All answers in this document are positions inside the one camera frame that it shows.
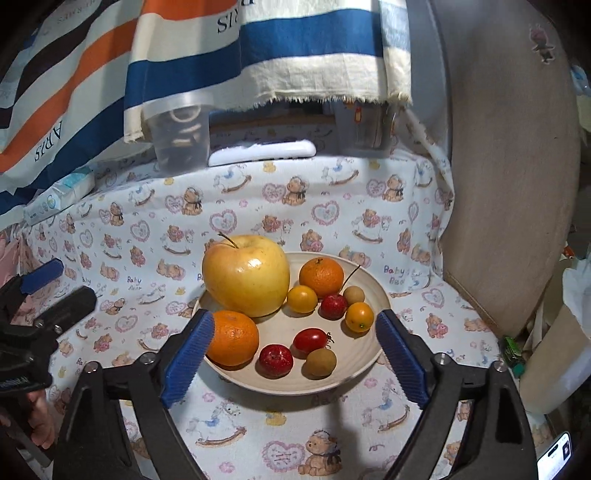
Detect white flat box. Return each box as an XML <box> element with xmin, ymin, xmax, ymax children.
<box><xmin>208</xmin><ymin>140</ymin><xmax>317</xmax><ymax>167</ymax></box>

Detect cream round plate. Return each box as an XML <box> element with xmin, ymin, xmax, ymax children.
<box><xmin>192</xmin><ymin>252</ymin><xmax>391</xmax><ymax>396</ymax></box>

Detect brown longan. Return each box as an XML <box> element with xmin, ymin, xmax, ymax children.
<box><xmin>342</xmin><ymin>286</ymin><xmax>366</xmax><ymax>305</ymax></box>
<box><xmin>303</xmin><ymin>348</ymin><xmax>337</xmax><ymax>379</ymax></box>

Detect orange mandarin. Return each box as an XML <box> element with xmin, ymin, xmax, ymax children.
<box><xmin>298</xmin><ymin>257</ymin><xmax>345</xmax><ymax>299</ymax></box>
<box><xmin>206</xmin><ymin>310</ymin><xmax>259</xmax><ymax>368</ymax></box>

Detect person's hand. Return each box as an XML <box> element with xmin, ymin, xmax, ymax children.
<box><xmin>1</xmin><ymin>389</ymin><xmax>56</xmax><ymax>450</ymax></box>

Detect clear plastic lidded container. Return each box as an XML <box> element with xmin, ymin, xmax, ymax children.
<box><xmin>142</xmin><ymin>92</ymin><xmax>213</xmax><ymax>176</ymax></box>

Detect red small fruit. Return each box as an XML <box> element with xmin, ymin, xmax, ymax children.
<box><xmin>318</xmin><ymin>265</ymin><xmax>361</xmax><ymax>320</ymax></box>
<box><xmin>257</xmin><ymin>344</ymin><xmax>294</xmax><ymax>378</ymax></box>

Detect beige upholstered headboard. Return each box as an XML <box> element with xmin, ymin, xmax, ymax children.
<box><xmin>434</xmin><ymin>1</ymin><xmax>580</xmax><ymax>336</ymax></box>

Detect smartphone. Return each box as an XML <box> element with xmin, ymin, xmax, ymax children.
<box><xmin>537</xmin><ymin>431</ymin><xmax>572</xmax><ymax>480</ymax></box>

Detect red cherry tomato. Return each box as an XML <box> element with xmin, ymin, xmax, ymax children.
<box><xmin>293</xmin><ymin>328</ymin><xmax>332</xmax><ymax>355</ymax></box>

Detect striped Paris towel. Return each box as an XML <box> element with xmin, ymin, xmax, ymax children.
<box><xmin>124</xmin><ymin>1</ymin><xmax>412</xmax><ymax>143</ymax></box>

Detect baby wipes pack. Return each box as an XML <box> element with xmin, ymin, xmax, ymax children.
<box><xmin>24</xmin><ymin>167</ymin><xmax>95</xmax><ymax>226</ymax></box>

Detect large yellow apple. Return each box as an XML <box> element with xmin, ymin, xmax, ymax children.
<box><xmin>201</xmin><ymin>235</ymin><xmax>290</xmax><ymax>318</ymax></box>

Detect baby bear print cloth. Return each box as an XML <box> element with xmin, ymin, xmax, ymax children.
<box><xmin>0</xmin><ymin>110</ymin><xmax>551</xmax><ymax>480</ymax></box>

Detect green small object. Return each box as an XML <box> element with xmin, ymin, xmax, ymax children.
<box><xmin>500</xmin><ymin>336</ymin><xmax>525</xmax><ymax>379</ymax></box>

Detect yellow cherry tomato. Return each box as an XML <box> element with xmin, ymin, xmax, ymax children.
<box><xmin>287</xmin><ymin>285</ymin><xmax>318</xmax><ymax>315</ymax></box>

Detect small orange kumquat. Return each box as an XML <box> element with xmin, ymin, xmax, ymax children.
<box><xmin>345</xmin><ymin>302</ymin><xmax>376</xmax><ymax>334</ymax></box>

